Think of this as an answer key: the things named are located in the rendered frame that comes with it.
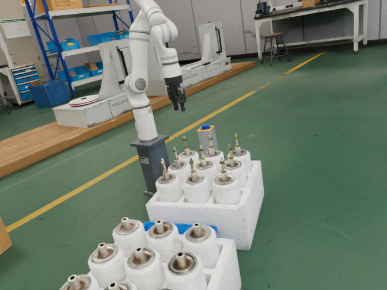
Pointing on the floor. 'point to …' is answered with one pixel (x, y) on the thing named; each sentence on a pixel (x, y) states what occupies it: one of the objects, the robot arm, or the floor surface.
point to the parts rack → (57, 38)
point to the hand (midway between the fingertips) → (178, 108)
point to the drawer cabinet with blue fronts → (21, 83)
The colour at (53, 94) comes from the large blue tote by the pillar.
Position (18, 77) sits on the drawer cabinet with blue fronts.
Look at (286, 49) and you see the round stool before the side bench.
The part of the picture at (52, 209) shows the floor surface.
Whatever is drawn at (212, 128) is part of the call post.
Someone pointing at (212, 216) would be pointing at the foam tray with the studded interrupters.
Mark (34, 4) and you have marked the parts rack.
